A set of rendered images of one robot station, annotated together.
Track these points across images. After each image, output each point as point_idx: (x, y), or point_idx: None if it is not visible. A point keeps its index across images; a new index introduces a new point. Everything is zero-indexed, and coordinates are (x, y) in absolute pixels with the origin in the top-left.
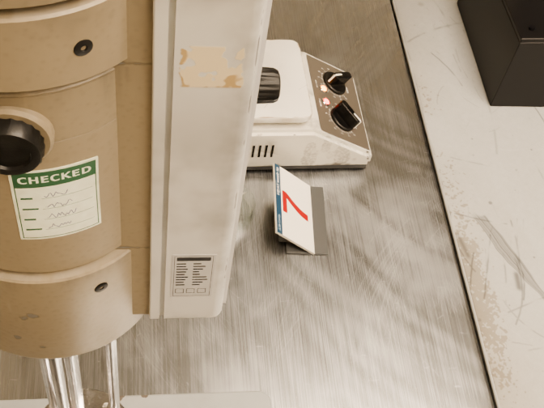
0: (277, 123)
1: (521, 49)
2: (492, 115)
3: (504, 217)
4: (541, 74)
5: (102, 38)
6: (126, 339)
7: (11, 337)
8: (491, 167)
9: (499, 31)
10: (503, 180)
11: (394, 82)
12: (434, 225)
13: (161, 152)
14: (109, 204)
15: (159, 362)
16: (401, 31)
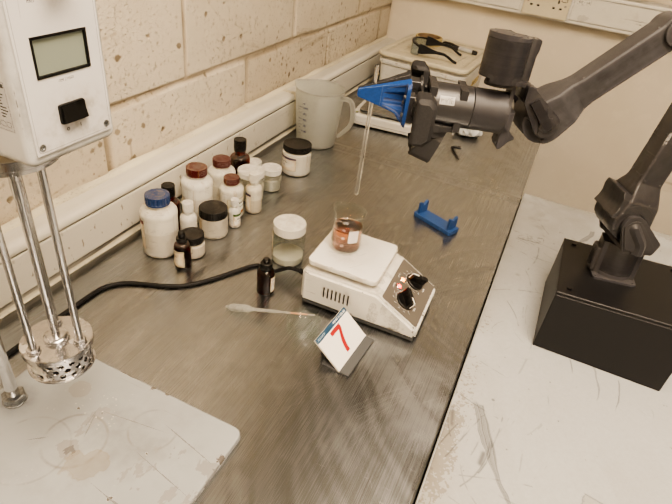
0: (355, 282)
1: (557, 301)
2: (531, 350)
3: (498, 413)
4: (574, 328)
5: None
6: (187, 363)
7: None
8: (509, 379)
9: (551, 291)
10: (513, 391)
11: (468, 306)
12: (438, 394)
13: None
14: None
15: (194, 384)
16: (493, 283)
